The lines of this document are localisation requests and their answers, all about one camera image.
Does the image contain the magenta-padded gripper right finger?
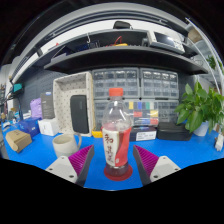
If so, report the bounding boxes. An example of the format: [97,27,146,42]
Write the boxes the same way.
[132,144,182,187]

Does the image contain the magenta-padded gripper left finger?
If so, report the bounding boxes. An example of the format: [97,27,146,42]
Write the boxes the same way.
[45,144,96,187]

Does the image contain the red-capped clear drink bottle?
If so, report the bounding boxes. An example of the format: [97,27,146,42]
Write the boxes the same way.
[101,87,134,178]

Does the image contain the beige ceramic mug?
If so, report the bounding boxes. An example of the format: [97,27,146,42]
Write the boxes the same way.
[51,132,83,159]

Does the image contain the black box with white label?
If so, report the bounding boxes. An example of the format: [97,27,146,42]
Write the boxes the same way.
[129,125,158,142]

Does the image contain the flat black case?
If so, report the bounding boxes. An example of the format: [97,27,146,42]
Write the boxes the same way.
[156,121,192,142]

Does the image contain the flat round red coaster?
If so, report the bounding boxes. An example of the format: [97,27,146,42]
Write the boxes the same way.
[103,163,134,182]

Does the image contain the white cardboard box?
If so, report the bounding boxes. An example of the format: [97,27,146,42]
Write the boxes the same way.
[37,117,60,137]

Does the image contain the yellow and red multimeter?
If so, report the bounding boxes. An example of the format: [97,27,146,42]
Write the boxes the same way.
[91,128,104,139]

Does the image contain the brown cardboard box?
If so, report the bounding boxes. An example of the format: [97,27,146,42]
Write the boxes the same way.
[5,129,33,154]

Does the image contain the blue cardboard box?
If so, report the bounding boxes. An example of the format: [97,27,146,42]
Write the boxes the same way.
[17,117,42,138]

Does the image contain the drawer cabinet with coloured parts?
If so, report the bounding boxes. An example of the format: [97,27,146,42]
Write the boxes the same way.
[126,99,160,128]

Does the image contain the white power adapter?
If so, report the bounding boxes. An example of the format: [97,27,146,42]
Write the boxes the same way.
[214,133,224,152]

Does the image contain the dark grey upright box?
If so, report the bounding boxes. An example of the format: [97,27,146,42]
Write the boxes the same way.
[40,91,56,120]

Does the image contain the purple plastic bag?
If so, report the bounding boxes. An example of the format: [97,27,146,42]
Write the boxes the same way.
[29,97,44,120]

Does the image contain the white perforated tray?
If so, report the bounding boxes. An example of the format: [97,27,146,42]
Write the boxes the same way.
[52,71,95,138]

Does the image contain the green potted plant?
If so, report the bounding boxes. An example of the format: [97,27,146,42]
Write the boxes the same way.
[174,81,224,138]

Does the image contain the teal object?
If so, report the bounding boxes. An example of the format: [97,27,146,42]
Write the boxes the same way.
[12,83,24,94]

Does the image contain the white metal shelf unit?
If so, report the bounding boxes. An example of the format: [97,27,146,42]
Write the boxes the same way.
[186,18,224,94]

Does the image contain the yellow tool with red leads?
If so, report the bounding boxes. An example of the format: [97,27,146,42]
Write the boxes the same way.
[105,35,129,48]

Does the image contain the black rounded object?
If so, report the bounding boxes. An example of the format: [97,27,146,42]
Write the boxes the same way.
[112,20,133,30]

